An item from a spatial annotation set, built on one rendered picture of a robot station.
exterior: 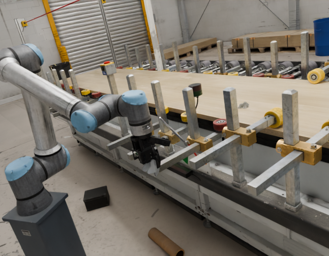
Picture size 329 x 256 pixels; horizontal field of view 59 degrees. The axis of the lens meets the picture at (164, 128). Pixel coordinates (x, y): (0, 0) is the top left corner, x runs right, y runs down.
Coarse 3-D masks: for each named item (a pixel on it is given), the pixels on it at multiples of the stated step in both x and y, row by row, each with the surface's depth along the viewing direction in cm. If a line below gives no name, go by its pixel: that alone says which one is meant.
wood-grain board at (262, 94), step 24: (96, 72) 380; (120, 72) 343; (144, 72) 313; (168, 72) 287; (168, 96) 207; (216, 96) 185; (240, 96) 176; (264, 96) 168; (312, 96) 153; (240, 120) 142; (312, 120) 127
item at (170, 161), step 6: (216, 132) 144; (210, 138) 139; (216, 138) 142; (192, 144) 137; (198, 144) 135; (186, 150) 132; (192, 150) 134; (174, 156) 129; (180, 156) 130; (186, 156) 132; (162, 162) 126; (168, 162) 126; (174, 162) 128; (162, 168) 125
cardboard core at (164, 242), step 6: (156, 228) 206; (150, 234) 202; (156, 234) 198; (162, 234) 198; (156, 240) 196; (162, 240) 192; (168, 240) 191; (162, 246) 190; (168, 246) 187; (174, 246) 185; (168, 252) 185; (174, 252) 181; (180, 252) 187
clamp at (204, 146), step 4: (188, 136) 144; (200, 136) 141; (188, 140) 143; (192, 140) 139; (196, 140) 137; (200, 140) 137; (208, 140) 135; (200, 144) 135; (204, 144) 133; (208, 144) 134; (212, 144) 136; (200, 148) 136; (204, 148) 134; (208, 148) 135
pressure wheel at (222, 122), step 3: (216, 120) 146; (219, 120) 146; (222, 120) 145; (225, 120) 144; (213, 123) 144; (216, 123) 142; (219, 123) 142; (222, 123) 141; (225, 123) 140; (216, 126) 142; (219, 126) 141; (222, 126) 141; (216, 129) 143; (219, 129) 142; (222, 129) 141; (222, 138) 147
